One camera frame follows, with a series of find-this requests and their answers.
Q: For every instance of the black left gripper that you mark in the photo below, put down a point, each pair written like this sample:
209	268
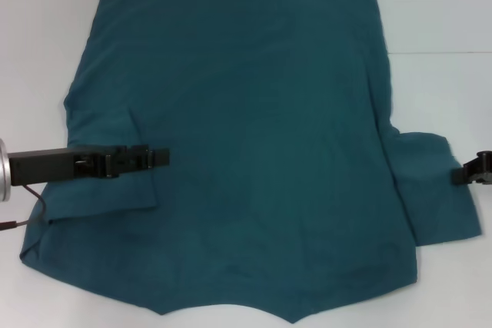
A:
42	168

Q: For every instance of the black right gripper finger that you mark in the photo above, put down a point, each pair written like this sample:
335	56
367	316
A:
463	176

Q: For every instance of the teal blue t-shirt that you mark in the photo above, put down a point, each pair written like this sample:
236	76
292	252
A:
261	113

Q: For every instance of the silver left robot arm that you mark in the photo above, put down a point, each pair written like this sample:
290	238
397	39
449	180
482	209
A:
4	170

